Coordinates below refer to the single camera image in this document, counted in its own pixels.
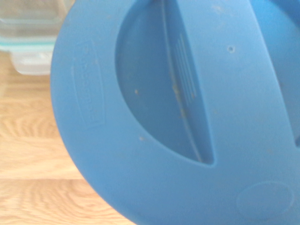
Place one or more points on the translucent pitcher with blue lid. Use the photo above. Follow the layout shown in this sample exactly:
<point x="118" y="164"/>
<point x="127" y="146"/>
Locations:
<point x="164" y="93"/>

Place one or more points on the glass container with teal lid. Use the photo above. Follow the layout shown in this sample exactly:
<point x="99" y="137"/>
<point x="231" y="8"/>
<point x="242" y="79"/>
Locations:
<point x="28" y="35"/>

